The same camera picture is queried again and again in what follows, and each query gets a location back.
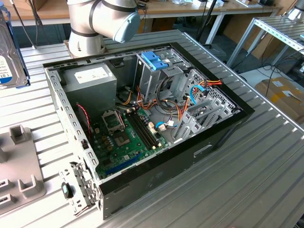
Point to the hard disk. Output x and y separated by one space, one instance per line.
9 47

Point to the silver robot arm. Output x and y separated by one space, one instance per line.
83 23

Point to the grey metal disk bay cage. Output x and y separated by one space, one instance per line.
226 108

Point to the beige board connector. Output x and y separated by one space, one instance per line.
152 129

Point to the black RAM slot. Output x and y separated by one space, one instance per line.
138 130
141 130
147 130
144 130

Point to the thin locking lever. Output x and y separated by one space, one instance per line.
123 122

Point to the grey metal drive cage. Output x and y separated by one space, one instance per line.
152 80

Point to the green motherboard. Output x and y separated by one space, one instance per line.
133 147

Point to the dark chipset chip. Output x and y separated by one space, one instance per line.
121 139

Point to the CPU socket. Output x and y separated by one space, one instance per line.
112 121

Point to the blue plastic drive latch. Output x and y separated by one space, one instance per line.
152 60

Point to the blue expansion slot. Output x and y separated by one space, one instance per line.
123 165

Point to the black open PC case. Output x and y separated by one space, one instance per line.
166 171

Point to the grey power supply unit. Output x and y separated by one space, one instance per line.
90 95

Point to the long wooden desk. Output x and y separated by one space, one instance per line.
166 9

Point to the black tripod stand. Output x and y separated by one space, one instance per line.
207 16

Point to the black blue case latch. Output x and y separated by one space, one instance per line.
66 190

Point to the brown cardboard sheet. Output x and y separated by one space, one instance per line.
240 35

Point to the labelled cardboard box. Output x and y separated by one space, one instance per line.
280 99

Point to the grey parts rack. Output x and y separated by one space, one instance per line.
21 156

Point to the small metal tool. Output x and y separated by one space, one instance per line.
294 96

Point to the metal slat side table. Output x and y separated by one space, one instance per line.
278 26

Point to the grey card retainer bracket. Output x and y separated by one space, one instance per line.
85 185

